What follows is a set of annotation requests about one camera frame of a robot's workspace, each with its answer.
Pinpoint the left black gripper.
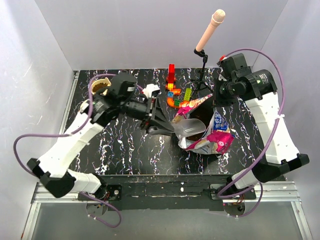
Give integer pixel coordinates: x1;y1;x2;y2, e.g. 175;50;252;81
120;95;175;135

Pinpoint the translucent plastic food scoop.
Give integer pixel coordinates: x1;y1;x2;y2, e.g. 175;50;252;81
149;118;207;138

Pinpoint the pink pet food bag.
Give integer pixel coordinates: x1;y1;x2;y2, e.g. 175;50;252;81
171;94;234;155

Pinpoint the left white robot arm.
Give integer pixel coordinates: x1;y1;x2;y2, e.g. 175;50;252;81
27;97;174;200

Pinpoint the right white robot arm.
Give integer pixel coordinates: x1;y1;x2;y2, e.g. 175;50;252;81
214;65;310;199

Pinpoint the upper yellow pet bowl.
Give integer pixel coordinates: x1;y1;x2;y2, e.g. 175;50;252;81
90;77;112;96

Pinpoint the colourful toy block track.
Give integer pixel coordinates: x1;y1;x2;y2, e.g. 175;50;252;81
166;88;192;109

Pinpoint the red toy block tower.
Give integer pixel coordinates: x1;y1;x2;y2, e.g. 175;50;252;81
165;63;176;91

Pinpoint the black microphone stand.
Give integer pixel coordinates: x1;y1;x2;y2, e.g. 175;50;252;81
190;49;214;98

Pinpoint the pink microphone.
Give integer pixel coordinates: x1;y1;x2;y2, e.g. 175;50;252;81
195;9;226;52

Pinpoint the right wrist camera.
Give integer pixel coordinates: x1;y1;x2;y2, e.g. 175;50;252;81
217;53;252;82

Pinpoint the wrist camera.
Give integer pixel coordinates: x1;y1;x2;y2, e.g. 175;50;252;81
109;72;162;101
217;53;252;82

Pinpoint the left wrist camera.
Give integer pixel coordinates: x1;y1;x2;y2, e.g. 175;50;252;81
109;72;162;101

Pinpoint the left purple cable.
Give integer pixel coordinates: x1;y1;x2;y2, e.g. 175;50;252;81
12;73;146;228

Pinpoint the purple cable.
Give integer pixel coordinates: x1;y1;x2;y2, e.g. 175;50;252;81
216;48;286;218
12;73;146;228

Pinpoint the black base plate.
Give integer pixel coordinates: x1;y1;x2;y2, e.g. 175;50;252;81
44;174;286;212

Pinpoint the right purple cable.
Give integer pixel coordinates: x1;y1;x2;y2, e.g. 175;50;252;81
216;48;286;218

